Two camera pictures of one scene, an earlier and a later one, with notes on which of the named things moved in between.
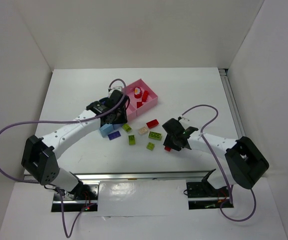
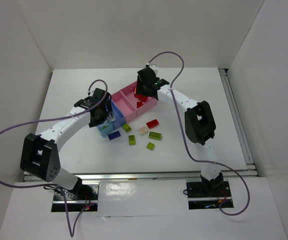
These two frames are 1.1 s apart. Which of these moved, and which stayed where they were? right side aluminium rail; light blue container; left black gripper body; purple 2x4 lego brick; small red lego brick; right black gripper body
Moved: left black gripper body; right black gripper body
Stayed: purple 2x4 lego brick; light blue container; right side aluminium rail; small red lego brick
